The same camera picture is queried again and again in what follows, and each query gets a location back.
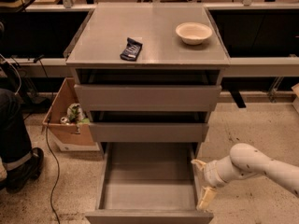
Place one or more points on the grey drawer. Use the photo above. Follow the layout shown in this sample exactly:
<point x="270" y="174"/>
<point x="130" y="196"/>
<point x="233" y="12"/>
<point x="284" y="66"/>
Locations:
<point x="149" y="126"/>
<point x="148" y="183"/>
<point x="147" y="90"/>

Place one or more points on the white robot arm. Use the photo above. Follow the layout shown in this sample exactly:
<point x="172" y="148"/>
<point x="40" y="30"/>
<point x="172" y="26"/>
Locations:
<point x="244" y="161"/>

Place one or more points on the dark trouser leg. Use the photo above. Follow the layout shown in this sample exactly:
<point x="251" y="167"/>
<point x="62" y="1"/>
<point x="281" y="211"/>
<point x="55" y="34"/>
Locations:
<point x="15" y="144"/>

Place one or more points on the white paper bowl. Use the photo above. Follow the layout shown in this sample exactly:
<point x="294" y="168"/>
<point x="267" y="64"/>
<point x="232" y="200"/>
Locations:
<point x="193" y="33"/>

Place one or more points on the crumpled green white wrapper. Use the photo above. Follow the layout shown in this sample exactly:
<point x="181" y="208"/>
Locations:
<point x="74" y="115"/>

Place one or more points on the grey middle drawer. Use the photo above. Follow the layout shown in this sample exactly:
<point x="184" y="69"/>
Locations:
<point x="149" y="126"/>

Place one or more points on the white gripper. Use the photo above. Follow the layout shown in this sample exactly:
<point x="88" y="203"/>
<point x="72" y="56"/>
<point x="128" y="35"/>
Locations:
<point x="211" y="174"/>

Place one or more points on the grey drawer cabinet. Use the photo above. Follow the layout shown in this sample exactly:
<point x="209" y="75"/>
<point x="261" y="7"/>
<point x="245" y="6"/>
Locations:
<point x="139" y="82"/>

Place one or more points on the grey bottom drawer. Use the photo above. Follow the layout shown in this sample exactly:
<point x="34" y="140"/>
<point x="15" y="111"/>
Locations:
<point x="148" y="183"/>

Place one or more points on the grey top drawer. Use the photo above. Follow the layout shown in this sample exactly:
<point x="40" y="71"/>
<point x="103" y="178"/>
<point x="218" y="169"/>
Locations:
<point x="147" y="90"/>

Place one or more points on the brown cardboard box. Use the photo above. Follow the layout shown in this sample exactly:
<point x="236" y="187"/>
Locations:
<point x="67" y="133"/>

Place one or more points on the black shoe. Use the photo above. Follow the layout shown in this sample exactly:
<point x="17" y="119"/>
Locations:
<point x="31" y="169"/>

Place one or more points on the black table bracket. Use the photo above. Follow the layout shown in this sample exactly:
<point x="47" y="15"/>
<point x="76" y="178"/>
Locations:
<point x="237" y="98"/>

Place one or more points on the dark blue snack packet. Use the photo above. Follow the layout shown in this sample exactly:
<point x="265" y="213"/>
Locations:
<point x="132" y="50"/>

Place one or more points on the grey workbench frame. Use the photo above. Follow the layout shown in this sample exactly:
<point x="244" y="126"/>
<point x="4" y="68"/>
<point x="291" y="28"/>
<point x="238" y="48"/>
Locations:
<point x="258" y="66"/>

